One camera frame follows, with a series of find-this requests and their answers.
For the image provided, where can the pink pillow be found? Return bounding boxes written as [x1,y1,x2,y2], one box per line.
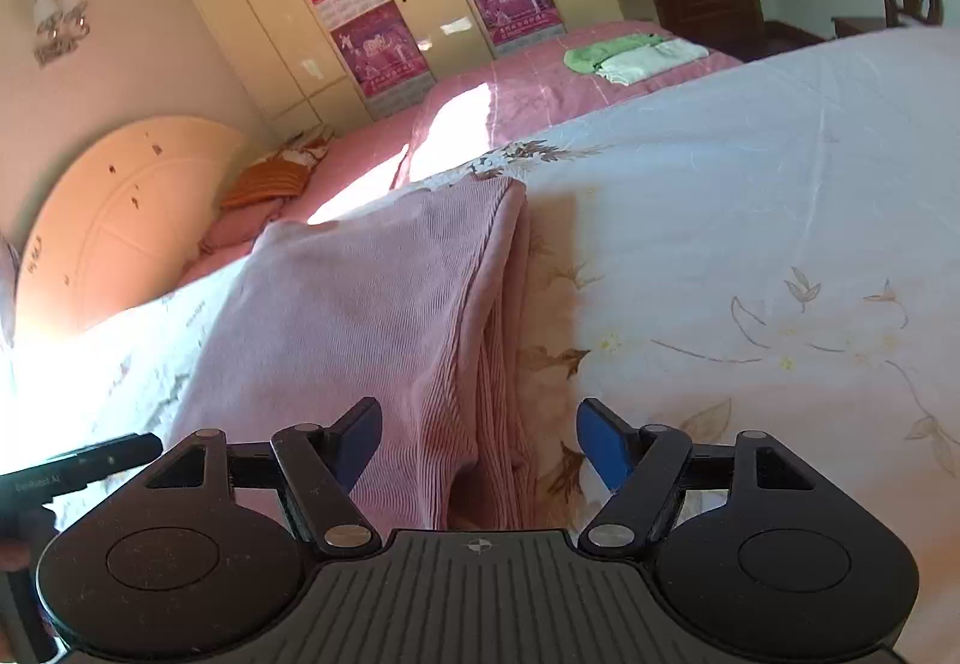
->
[199,199,290,256]

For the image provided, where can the orange striped pillow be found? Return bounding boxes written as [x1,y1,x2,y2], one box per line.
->
[220,139,331,211]

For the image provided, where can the white folded cloth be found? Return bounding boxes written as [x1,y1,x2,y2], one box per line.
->
[596,40,710,86]

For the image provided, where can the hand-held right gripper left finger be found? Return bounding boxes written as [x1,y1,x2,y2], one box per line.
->
[145,397,385,558]

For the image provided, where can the cream wooden headboard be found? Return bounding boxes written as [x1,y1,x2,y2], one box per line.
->
[15,116,252,339]

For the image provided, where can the green folded cloth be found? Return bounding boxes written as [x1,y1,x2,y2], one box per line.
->
[564,34,665,74]

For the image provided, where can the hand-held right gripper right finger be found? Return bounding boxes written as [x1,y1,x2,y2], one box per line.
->
[576,397,816,558]

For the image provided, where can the white floral quilt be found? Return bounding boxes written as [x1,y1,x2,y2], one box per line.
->
[0,23,960,664]

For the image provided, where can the pink ribbed sweater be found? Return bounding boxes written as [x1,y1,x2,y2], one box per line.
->
[166,178,578,537]

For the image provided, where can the twin shade wall lamp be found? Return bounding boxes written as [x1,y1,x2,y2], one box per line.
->
[31,0,91,68]

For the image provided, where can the pink bed sheet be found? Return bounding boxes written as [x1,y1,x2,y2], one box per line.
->
[184,20,743,286]

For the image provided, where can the cream glossy wardrobe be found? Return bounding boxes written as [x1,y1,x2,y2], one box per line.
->
[127,0,661,143]

